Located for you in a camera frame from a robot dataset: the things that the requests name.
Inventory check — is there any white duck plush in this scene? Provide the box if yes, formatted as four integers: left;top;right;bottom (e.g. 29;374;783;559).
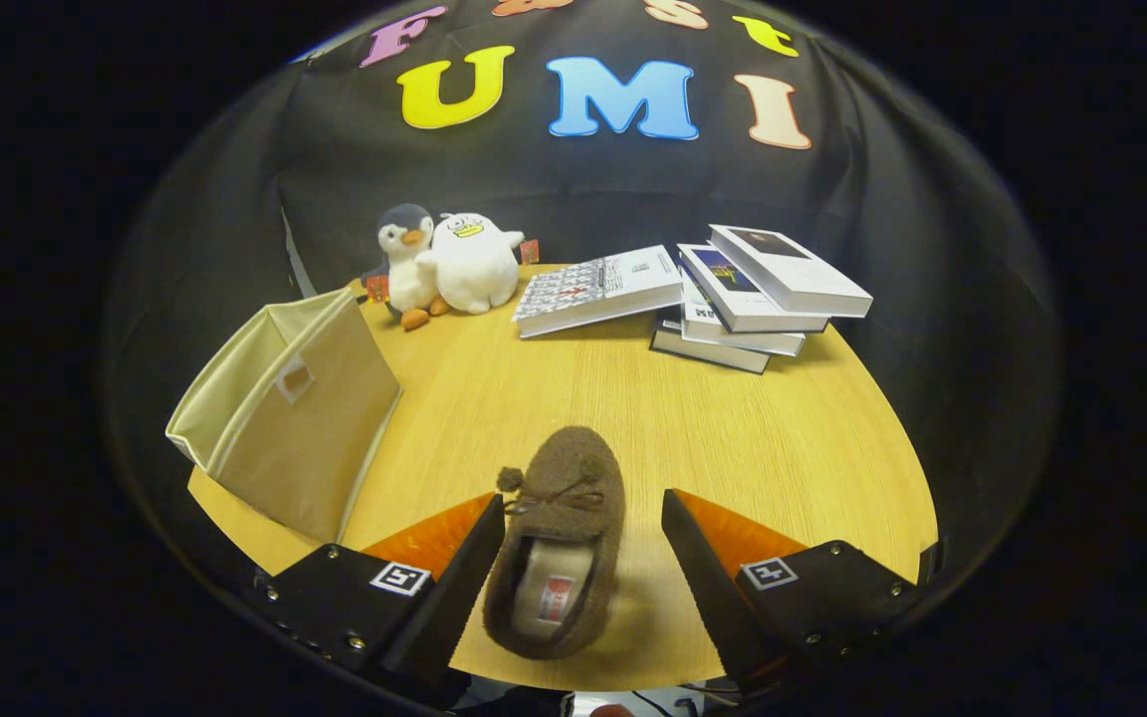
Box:
417;212;542;316

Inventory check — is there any beige fabric storage box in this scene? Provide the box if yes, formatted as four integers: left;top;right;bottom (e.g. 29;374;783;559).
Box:
165;289;403;544

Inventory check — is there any white book with dark picture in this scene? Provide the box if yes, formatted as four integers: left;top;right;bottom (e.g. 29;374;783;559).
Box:
708;224;873;318

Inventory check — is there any dark cover book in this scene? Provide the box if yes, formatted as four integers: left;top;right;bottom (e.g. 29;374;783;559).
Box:
650;309;772;374

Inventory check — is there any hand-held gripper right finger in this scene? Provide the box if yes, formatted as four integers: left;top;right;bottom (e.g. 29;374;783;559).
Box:
661;488;923;696

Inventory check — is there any white book with black print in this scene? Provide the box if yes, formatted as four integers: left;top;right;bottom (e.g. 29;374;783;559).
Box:
681;279;806;357

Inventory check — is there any white book with patterned cover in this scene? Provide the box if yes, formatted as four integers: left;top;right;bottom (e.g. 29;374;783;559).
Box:
512;245;684;340

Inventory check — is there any brown fuzzy slipper shoe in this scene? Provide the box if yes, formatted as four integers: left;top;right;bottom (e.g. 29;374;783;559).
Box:
482;426;627;661

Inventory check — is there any grey white penguin plush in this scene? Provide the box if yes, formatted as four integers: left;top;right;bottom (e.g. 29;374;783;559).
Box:
362;203;452;332

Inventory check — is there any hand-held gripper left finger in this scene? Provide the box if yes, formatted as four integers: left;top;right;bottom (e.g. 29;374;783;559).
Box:
240;491;507;698

